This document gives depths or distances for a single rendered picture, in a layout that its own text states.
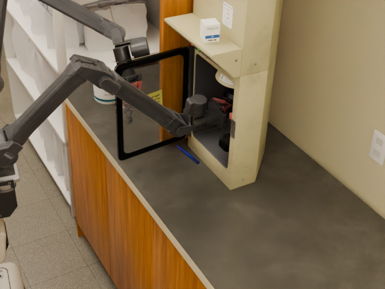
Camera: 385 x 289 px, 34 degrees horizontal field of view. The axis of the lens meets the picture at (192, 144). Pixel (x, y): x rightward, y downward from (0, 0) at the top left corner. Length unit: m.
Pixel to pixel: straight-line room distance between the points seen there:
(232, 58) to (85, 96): 1.04
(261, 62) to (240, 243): 0.60
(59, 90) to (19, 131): 0.18
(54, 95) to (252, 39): 0.64
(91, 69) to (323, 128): 0.99
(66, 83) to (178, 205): 0.62
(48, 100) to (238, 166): 0.73
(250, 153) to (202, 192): 0.22
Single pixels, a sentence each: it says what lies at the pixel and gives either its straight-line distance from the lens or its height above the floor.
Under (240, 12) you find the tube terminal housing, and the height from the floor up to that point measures 1.62.
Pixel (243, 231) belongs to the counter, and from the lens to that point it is 2.16.
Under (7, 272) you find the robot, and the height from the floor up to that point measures 0.28.
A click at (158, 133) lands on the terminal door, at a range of 2.40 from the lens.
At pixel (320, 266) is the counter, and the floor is 0.94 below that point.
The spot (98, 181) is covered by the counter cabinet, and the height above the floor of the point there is 0.63.
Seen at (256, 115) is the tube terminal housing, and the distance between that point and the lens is 2.19.
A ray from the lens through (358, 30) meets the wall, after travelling 2.24.
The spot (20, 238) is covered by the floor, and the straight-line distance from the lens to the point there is 3.57.
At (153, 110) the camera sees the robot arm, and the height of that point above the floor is 1.28.
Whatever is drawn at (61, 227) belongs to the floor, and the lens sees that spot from 3.60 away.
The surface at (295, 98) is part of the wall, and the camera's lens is 2.58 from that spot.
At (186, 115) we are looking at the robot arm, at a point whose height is 1.22.
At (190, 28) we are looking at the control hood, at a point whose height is 1.51.
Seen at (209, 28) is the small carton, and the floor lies 1.56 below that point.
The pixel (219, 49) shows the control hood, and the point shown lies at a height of 1.51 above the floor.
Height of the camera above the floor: 2.39
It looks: 35 degrees down
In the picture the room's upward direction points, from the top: 3 degrees clockwise
